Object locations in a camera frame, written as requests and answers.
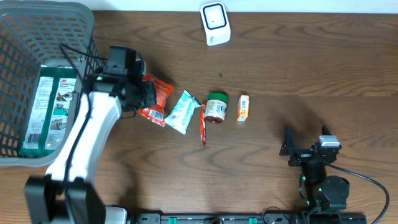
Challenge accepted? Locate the red snack packet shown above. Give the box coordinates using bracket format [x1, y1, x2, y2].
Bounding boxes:
[138, 73, 174, 127]

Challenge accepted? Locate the pale green wipes packet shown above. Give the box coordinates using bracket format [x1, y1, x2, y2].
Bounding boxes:
[165, 90, 201, 134]

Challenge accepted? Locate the small orange carton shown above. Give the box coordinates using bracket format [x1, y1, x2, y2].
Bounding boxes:
[237, 95, 249, 122]

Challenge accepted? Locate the red Nescafe stick sachet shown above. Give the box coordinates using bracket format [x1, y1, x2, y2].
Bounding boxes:
[200, 100, 207, 146]

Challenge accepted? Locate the green lid jar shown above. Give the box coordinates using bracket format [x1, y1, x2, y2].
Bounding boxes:
[204, 92, 229, 123]

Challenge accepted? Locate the green snack packet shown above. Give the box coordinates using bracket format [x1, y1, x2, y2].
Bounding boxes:
[19, 67, 76, 157]

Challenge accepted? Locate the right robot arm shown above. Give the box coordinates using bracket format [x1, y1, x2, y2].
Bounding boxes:
[279, 126, 349, 223]

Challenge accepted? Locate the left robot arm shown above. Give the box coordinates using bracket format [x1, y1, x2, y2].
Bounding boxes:
[24, 45, 156, 224]

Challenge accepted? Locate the white barcode scanner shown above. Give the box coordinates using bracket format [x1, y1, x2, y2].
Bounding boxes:
[200, 2, 231, 46]

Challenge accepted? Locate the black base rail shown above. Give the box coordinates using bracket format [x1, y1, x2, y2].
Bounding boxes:
[105, 212, 368, 224]

